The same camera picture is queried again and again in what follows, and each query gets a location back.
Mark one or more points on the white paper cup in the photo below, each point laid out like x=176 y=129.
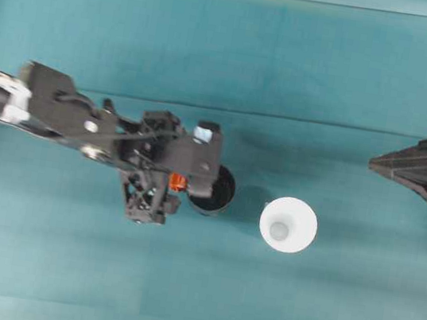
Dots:
x=297 y=221

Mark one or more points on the blue-green table cloth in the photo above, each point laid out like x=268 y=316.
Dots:
x=196 y=278

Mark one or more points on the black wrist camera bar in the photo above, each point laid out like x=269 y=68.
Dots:
x=202 y=154

